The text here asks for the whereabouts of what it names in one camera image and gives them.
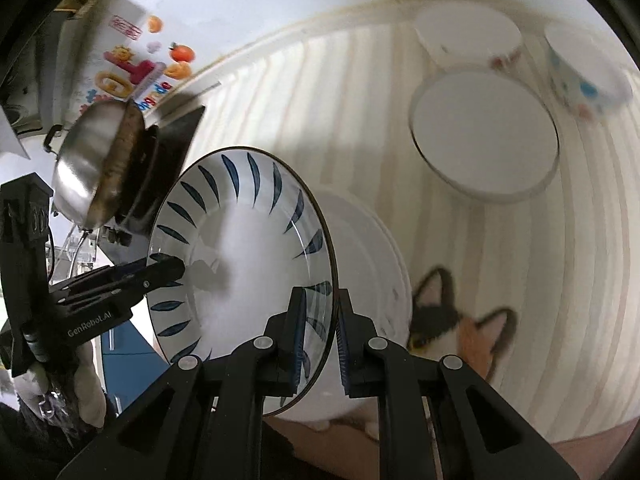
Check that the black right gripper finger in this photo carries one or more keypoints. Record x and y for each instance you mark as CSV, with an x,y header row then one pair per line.
x,y
354,331
284,359

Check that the white bowl coloured dots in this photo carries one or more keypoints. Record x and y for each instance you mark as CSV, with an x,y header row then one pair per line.
x,y
582,76

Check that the blue leaf pattern plate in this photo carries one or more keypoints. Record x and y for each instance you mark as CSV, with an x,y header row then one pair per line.
x,y
248,231

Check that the steel wok with lid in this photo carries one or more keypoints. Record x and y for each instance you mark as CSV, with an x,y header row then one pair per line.
x,y
102,165

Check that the pink floral white plate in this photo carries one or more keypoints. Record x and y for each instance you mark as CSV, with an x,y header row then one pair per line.
x,y
371,268

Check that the white bowl red pattern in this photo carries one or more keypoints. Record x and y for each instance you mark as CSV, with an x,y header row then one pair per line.
x,y
461,33

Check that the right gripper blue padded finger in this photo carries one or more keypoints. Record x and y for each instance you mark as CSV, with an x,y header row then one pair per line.
x,y
128,280

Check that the striped cat counter mat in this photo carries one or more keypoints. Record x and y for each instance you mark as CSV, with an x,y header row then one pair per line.
x,y
332,101

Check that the black induction cooktop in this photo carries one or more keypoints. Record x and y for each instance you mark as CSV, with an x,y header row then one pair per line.
x,y
127,236

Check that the colourful wall stickers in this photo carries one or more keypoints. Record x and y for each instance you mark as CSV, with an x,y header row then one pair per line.
x,y
134,56

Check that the white bowl dark rim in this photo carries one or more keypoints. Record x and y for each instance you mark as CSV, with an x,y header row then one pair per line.
x,y
486,135

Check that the black range hood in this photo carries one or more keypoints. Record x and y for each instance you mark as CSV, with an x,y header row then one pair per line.
x,y
36,93

